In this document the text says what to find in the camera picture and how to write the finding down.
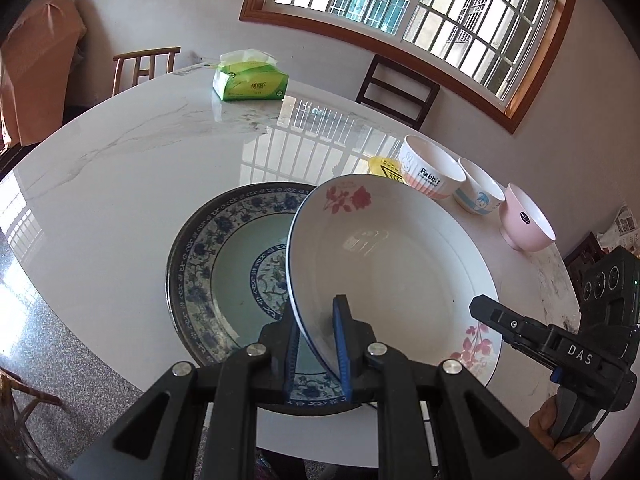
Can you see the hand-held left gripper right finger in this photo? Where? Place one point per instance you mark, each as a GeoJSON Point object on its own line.
{"type": "Point", "coordinates": [342, 345]}

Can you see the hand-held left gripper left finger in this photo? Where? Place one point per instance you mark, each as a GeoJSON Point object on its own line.
{"type": "Point", "coordinates": [291, 366]}

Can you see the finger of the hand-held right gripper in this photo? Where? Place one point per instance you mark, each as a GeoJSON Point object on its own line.
{"type": "Point", "coordinates": [515, 325]}

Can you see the white plate with red flowers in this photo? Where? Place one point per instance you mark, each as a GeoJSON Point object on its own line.
{"type": "Point", "coordinates": [400, 270]}

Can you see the pink bowl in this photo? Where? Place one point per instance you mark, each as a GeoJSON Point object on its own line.
{"type": "Point", "coordinates": [520, 230]}

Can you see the blue and white patterned plate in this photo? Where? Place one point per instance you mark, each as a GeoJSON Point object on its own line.
{"type": "Point", "coordinates": [220, 270]}

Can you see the white bowl with blue cartoon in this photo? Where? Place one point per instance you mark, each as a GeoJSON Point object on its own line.
{"type": "Point", "coordinates": [475, 201]}

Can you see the white ribbed rabbit bowl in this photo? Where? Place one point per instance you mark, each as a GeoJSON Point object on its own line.
{"type": "Point", "coordinates": [431, 180]}

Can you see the person's right hand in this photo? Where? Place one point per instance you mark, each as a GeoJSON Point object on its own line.
{"type": "Point", "coordinates": [545, 422]}

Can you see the purple patterned clothing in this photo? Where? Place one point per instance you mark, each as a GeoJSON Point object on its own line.
{"type": "Point", "coordinates": [272, 466]}

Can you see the newspaper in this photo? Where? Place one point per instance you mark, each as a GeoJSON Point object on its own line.
{"type": "Point", "coordinates": [624, 227]}

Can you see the dark wooden chair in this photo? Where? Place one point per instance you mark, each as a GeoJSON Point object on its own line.
{"type": "Point", "coordinates": [400, 92]}

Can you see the brown wooden chair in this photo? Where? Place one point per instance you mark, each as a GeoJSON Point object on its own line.
{"type": "Point", "coordinates": [25, 400]}

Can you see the green tissue pack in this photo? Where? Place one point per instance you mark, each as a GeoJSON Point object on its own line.
{"type": "Point", "coordinates": [250, 82]}

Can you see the wooden framed barred window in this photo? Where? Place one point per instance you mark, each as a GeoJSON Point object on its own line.
{"type": "Point", "coordinates": [380, 35]}

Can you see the light wooden chair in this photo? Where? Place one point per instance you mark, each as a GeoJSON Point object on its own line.
{"type": "Point", "coordinates": [145, 62]}

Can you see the orange cloth covered furniture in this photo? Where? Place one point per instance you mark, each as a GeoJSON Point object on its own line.
{"type": "Point", "coordinates": [35, 75]}

